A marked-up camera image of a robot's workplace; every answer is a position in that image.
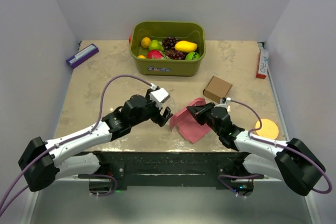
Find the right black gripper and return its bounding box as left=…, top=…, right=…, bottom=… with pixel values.
left=186, top=102, right=222, bottom=136

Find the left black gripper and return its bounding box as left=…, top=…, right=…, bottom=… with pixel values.
left=131, top=89, right=173, bottom=127

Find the pink paper box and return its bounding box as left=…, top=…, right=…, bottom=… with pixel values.
left=169, top=98, right=211, bottom=144

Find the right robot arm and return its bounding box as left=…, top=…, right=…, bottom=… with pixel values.
left=187, top=102, right=326, bottom=196

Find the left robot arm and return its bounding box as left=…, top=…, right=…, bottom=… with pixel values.
left=18, top=89, right=172, bottom=192

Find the brown cardboard box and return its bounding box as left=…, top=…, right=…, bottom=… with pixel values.
left=203, top=76, right=233, bottom=103

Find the red white toothpaste box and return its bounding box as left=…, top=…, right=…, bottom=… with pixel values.
left=256, top=49, right=269, bottom=79

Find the purple rectangular box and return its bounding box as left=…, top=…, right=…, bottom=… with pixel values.
left=66, top=44, right=99, bottom=69

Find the green lime fruit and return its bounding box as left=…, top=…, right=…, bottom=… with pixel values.
left=185, top=52, right=200, bottom=61

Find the dark grape bunch front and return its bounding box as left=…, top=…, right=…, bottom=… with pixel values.
left=165, top=49, right=187, bottom=60

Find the dark grape bunch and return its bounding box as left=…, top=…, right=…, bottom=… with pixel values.
left=165, top=49, right=187, bottom=60
left=162, top=37, right=180, bottom=50

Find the yellow mango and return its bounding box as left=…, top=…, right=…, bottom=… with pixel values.
left=174, top=40, right=198, bottom=53

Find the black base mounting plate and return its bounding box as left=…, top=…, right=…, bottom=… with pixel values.
left=79, top=151, right=254, bottom=196

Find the orange round disc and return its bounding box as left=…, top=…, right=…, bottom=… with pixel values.
left=255, top=119, right=279, bottom=140

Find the dark grape bunch back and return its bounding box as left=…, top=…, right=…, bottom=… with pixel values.
left=162, top=37, right=180, bottom=50

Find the green pear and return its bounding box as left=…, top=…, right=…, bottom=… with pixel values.
left=148, top=40, right=164, bottom=51

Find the olive green plastic tub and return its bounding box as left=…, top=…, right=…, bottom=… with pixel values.
left=129, top=21, right=205, bottom=77

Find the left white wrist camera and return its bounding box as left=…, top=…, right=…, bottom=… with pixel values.
left=149, top=88, right=170, bottom=105

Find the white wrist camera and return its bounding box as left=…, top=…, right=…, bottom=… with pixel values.
left=149, top=88, right=170, bottom=105
left=215, top=98, right=231, bottom=109

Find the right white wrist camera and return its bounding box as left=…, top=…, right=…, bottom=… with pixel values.
left=215, top=98, right=231, bottom=109

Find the aluminium frame rail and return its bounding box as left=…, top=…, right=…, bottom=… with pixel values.
left=258, top=41, right=293, bottom=147

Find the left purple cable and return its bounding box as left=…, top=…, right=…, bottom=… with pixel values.
left=0, top=74, right=157, bottom=224

